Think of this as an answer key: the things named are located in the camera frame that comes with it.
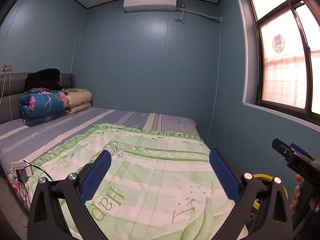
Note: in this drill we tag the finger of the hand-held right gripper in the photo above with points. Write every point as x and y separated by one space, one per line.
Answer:
282 148
301 151

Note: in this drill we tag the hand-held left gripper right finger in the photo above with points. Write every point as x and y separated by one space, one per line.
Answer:
223 175

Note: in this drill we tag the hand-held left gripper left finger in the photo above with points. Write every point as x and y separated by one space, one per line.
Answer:
96 172

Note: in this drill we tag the yellow rimmed trash bin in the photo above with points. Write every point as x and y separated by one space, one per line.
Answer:
261 175

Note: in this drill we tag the person's right hand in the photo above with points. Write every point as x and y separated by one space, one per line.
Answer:
296 195

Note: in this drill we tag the bed with striped sheet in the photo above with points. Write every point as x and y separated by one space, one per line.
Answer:
112 117

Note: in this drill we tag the green patterned blanket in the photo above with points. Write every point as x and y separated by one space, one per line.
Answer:
155 170

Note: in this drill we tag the dark framed window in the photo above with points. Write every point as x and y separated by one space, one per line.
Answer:
282 80

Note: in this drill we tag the black charger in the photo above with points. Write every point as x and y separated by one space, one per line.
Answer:
22 175

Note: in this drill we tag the beige folded quilt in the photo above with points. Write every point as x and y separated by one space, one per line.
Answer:
78 97

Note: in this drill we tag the white power strip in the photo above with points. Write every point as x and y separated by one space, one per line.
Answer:
18 165

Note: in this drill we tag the blue floral folded quilt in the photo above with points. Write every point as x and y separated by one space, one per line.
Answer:
40 105

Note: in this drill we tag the red paper window cutout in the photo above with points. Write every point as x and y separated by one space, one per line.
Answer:
278 43

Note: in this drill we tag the black clothes pile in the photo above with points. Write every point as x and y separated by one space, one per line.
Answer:
43 78

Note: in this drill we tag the grey padded headboard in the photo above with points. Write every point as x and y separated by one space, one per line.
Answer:
15 85

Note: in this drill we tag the white wall socket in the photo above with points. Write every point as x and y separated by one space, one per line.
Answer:
7 67

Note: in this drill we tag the grey wrapped wall pipe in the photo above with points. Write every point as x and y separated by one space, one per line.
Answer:
200 14

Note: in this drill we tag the white wall air conditioner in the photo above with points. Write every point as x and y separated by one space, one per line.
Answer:
150 1

